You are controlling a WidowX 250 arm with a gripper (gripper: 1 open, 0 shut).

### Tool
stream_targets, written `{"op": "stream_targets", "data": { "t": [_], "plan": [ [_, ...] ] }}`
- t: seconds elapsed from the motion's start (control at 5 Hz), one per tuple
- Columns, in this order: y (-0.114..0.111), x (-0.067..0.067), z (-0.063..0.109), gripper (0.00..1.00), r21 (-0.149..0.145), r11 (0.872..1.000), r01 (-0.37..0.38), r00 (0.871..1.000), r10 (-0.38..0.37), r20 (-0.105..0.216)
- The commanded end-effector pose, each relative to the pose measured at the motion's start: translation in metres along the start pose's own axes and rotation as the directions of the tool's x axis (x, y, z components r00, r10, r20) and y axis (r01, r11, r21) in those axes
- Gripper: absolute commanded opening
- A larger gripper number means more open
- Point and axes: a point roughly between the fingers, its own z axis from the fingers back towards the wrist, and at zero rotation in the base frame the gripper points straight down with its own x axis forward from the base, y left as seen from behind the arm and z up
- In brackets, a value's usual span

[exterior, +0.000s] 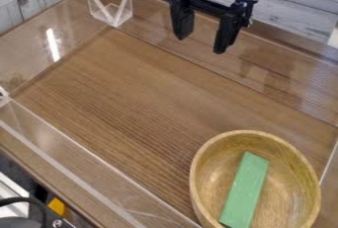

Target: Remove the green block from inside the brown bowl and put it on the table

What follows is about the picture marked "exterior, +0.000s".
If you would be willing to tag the yellow tag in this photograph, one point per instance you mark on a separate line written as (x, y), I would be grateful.
(58, 206)

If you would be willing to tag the green rectangular block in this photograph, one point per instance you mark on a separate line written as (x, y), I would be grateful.
(244, 196)

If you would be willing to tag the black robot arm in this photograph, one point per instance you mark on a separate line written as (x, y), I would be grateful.
(233, 12)

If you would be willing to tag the brown wooden bowl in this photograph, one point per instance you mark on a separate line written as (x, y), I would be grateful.
(291, 197)

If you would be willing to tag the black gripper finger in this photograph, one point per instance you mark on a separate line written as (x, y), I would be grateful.
(182, 18)
(231, 26)

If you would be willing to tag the clear acrylic corner bracket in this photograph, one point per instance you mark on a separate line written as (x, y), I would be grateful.
(112, 14)

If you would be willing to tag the clear acrylic barrier wall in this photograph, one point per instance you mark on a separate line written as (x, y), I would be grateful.
(113, 149)

